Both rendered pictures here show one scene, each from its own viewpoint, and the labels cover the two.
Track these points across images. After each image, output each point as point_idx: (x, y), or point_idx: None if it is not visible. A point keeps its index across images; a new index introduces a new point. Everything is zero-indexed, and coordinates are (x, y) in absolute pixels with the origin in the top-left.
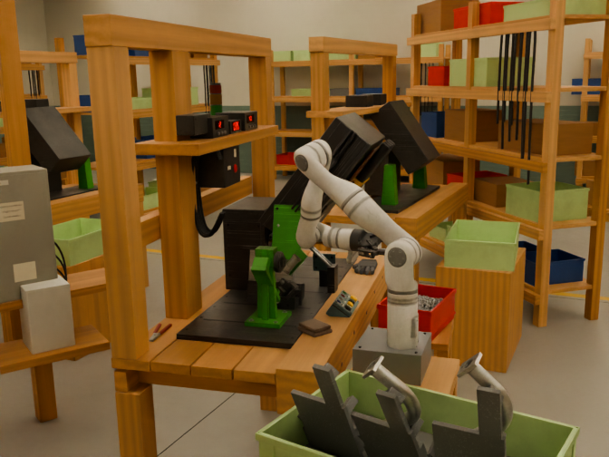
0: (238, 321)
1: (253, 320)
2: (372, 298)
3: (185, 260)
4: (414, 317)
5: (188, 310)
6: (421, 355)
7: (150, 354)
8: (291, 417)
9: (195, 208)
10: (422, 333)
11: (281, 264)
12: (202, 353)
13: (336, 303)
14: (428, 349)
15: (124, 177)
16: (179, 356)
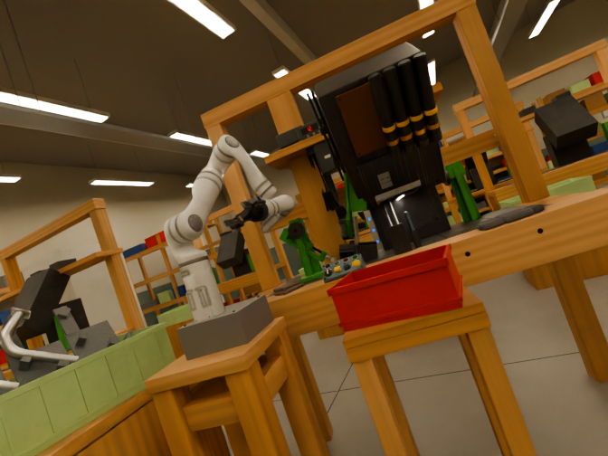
0: None
1: (304, 275)
2: (456, 263)
3: (314, 230)
4: (188, 290)
5: (326, 263)
6: (179, 329)
7: (269, 289)
8: (122, 337)
9: (322, 191)
10: (235, 310)
11: (291, 232)
12: (269, 293)
13: (322, 267)
14: (219, 328)
15: (229, 192)
16: (264, 293)
